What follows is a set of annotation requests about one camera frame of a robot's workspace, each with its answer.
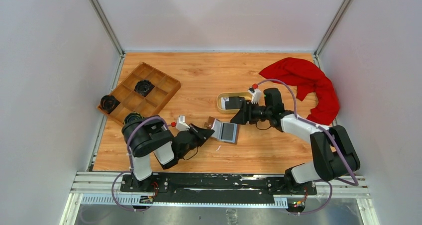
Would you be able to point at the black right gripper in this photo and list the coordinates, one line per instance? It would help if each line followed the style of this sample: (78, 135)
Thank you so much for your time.
(245, 114)

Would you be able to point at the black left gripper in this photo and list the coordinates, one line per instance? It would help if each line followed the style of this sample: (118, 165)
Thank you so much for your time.
(203, 134)

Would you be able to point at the beige oval tray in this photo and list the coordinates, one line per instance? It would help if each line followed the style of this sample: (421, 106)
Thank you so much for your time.
(246, 95)

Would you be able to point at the brown leather card holder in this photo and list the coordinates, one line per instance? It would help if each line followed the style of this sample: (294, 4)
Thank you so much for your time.
(215, 125)

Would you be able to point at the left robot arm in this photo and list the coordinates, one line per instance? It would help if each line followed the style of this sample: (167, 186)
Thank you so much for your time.
(169, 143)

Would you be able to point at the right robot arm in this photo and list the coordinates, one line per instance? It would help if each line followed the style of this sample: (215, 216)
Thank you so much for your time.
(332, 150)

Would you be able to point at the red cloth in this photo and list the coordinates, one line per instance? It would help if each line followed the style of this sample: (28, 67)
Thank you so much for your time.
(308, 78)

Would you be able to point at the wooden compartment tray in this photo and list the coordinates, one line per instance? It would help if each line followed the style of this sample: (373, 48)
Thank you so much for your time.
(146, 90)

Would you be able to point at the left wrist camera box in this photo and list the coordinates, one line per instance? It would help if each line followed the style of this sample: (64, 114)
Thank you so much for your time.
(181, 124)

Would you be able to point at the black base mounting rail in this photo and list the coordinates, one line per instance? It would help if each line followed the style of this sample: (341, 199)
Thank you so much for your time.
(205, 188)

